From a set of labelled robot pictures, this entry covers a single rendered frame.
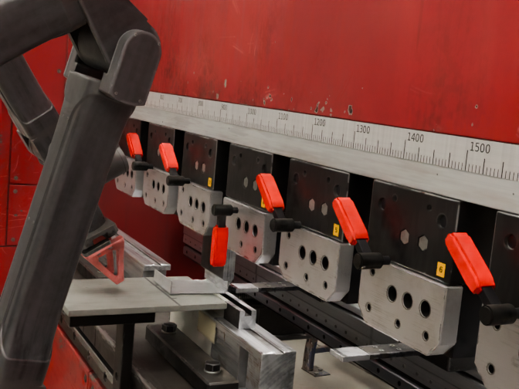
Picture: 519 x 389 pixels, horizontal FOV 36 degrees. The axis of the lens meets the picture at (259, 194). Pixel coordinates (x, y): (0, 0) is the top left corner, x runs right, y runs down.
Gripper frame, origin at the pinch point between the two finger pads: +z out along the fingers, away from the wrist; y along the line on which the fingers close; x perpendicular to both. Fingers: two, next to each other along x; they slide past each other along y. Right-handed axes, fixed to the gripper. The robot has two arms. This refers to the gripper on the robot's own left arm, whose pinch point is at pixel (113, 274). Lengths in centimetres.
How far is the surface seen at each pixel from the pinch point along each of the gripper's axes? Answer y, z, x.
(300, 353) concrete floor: 219, 171, -101
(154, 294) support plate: -3.0, 5.7, -4.2
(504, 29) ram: -69, -27, -32
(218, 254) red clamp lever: -17.3, -0.7, -13.1
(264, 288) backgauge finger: -3.2, 15.4, -22.3
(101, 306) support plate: -8.1, 0.6, 5.0
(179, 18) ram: 15.7, -31.6, -34.3
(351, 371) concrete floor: 189, 177, -111
